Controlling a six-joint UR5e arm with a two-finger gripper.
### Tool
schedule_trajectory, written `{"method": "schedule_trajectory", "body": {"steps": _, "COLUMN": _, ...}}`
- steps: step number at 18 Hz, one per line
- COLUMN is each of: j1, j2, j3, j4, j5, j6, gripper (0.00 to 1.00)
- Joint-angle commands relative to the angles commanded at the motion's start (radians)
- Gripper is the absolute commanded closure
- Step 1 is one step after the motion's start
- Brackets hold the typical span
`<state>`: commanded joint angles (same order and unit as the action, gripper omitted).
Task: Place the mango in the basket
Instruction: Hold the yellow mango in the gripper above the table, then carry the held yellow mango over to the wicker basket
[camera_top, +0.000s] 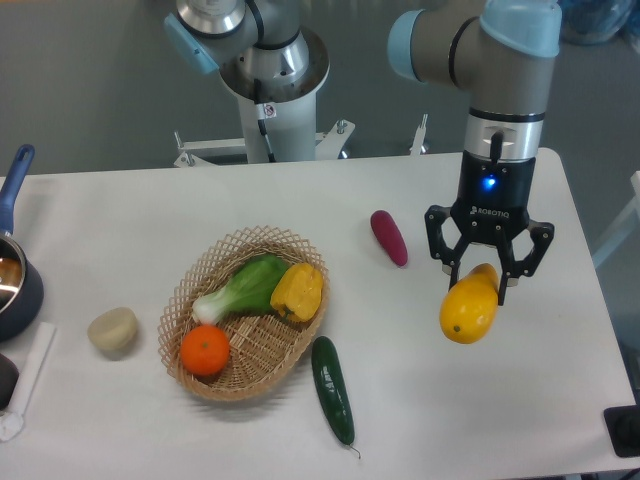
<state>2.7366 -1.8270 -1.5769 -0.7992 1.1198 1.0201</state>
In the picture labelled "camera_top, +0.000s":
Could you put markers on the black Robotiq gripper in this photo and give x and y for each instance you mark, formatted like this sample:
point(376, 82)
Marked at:
point(491, 208)

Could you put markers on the yellow mango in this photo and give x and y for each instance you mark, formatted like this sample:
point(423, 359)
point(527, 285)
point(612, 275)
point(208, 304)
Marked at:
point(468, 310)

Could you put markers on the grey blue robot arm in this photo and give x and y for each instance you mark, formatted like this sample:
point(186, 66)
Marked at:
point(501, 52)

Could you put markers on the woven wicker basket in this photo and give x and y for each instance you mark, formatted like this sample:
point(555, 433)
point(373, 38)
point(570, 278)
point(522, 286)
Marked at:
point(263, 348)

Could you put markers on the purple sweet potato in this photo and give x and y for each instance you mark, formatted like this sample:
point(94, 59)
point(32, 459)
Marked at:
point(389, 237)

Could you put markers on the yellow bell pepper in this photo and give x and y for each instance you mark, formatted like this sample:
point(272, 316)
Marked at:
point(298, 295)

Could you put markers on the dark green cucumber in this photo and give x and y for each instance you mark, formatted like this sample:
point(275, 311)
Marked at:
point(332, 392)

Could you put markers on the black device at edge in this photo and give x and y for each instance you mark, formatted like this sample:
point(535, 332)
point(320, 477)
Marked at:
point(622, 424)

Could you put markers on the green bok choy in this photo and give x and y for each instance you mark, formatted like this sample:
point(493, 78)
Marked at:
point(248, 291)

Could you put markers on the orange tangerine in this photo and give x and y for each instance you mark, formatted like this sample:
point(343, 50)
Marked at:
point(205, 351)

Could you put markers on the beige potato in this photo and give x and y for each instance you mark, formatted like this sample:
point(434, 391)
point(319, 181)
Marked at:
point(113, 331)

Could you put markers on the black round object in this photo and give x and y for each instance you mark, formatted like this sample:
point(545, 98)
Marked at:
point(9, 375)

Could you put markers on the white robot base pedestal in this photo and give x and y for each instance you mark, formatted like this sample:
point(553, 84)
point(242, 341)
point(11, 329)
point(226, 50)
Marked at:
point(279, 82)

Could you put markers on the blue handled saucepan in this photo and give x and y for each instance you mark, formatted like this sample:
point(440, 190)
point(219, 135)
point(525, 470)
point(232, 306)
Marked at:
point(22, 290)

